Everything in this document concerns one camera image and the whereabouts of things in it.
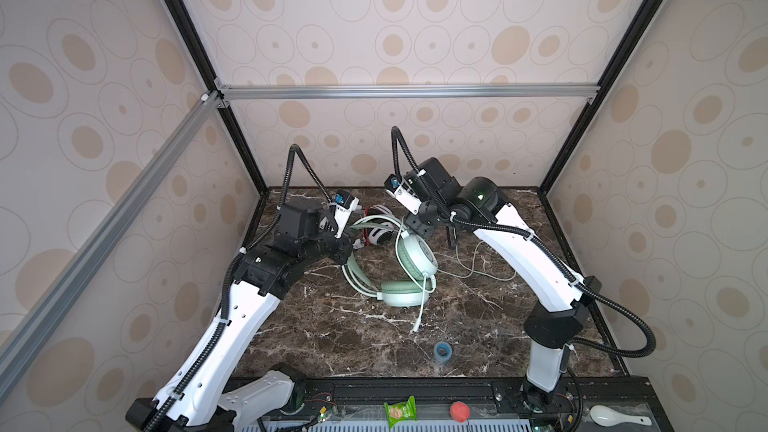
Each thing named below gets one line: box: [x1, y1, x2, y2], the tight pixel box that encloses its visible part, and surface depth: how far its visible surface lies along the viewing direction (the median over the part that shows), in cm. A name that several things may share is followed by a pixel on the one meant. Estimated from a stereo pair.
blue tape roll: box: [434, 341, 453, 362], surface depth 82 cm
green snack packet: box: [384, 395, 417, 429], surface depth 71 cm
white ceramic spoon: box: [589, 405, 652, 428], surface depth 72 cm
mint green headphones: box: [342, 214, 438, 307], surface depth 60 cm
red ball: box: [450, 401, 471, 423], surface depth 70 cm
